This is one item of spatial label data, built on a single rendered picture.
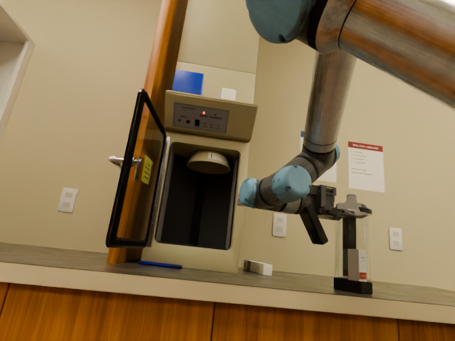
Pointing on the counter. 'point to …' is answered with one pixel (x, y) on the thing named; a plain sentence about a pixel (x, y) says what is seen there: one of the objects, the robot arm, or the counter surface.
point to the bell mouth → (208, 162)
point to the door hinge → (158, 193)
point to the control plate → (181, 112)
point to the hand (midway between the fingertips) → (351, 218)
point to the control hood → (235, 130)
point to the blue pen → (160, 264)
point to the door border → (125, 177)
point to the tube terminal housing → (207, 260)
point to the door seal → (128, 176)
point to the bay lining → (196, 205)
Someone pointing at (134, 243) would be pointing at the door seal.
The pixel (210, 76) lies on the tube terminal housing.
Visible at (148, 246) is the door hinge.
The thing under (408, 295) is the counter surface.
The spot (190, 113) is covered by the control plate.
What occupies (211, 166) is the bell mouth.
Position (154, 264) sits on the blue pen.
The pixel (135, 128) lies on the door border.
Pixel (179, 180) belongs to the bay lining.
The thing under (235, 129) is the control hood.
